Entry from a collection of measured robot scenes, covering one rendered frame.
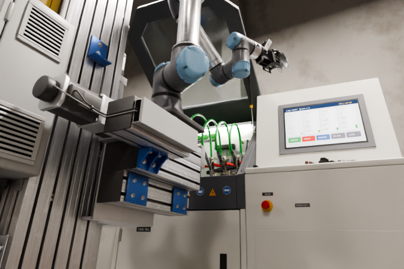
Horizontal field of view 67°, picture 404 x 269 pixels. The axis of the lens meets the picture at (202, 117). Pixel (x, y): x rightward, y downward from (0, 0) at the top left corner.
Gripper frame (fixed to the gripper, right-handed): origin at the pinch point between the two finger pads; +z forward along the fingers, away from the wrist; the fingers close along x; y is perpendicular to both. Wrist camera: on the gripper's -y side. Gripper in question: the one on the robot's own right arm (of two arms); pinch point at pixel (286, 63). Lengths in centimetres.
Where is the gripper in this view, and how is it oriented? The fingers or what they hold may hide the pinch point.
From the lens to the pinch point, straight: 156.4
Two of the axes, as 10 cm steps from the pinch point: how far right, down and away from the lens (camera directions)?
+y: 0.4, 8.6, -5.0
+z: 8.2, 2.6, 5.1
